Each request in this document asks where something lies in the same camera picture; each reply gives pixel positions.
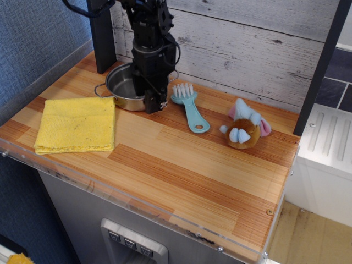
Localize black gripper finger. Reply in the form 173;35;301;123
145;89;168;114
132;71;150;97

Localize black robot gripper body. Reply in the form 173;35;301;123
132;38;178;94

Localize stainless steel pot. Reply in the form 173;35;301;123
104;63;179;111

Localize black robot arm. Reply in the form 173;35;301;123
120;1;180;114

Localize yellow folded towel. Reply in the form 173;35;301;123
34;97;116;155

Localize light blue dish brush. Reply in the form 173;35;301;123
171;83;210;134

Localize brown and blue plush toy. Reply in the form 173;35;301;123
219;98;272;149

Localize clear acrylic table edge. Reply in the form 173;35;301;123
1;128;299;263

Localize grey toy fridge cabinet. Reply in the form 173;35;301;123
40;172;266;263

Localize silver dispenser button panel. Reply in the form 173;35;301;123
100;218;169;263

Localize white ribbed drainboard unit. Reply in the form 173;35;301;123
285;104;351;226

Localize yellow object bottom left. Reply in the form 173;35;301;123
7;254;34;264

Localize black vertical post left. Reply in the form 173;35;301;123
90;9;117;74

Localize black vertical post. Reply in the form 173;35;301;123
293;0;351;136
90;9;117;74

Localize black vertical post right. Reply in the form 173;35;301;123
293;0;351;136

